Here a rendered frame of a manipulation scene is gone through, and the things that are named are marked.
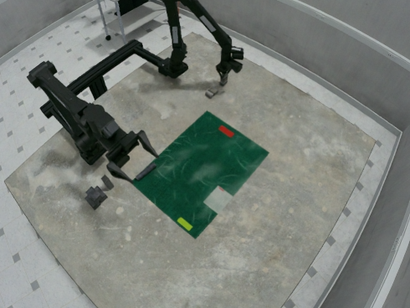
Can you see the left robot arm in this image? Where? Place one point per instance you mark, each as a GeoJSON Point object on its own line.
{"type": "Point", "coordinates": [179, 48]}

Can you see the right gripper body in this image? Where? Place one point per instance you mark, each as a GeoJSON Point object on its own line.
{"type": "Point", "coordinates": [119, 153]}

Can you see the dark grey cylinder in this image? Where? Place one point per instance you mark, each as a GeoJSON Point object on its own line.
{"type": "Point", "coordinates": [145, 171]}

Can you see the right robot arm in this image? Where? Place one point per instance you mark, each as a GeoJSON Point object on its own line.
{"type": "Point", "coordinates": [94, 117]}

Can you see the green flat mat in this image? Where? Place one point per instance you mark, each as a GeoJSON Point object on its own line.
{"type": "Point", "coordinates": [200, 172]}

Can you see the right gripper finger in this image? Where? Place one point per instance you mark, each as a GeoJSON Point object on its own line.
{"type": "Point", "coordinates": [146, 144]}
{"type": "Point", "coordinates": [117, 172]}

